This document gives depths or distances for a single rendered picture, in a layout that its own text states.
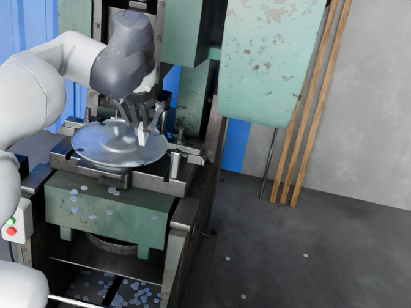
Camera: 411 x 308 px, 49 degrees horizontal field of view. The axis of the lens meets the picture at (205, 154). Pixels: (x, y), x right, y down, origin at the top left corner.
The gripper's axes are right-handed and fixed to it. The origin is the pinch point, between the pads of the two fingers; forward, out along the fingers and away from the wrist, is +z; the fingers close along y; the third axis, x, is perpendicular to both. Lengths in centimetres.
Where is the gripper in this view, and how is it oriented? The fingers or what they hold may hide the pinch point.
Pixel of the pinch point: (142, 134)
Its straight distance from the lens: 122.3
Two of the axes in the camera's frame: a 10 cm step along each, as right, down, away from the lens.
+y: 9.8, 1.9, -0.6
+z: -0.6, 5.6, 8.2
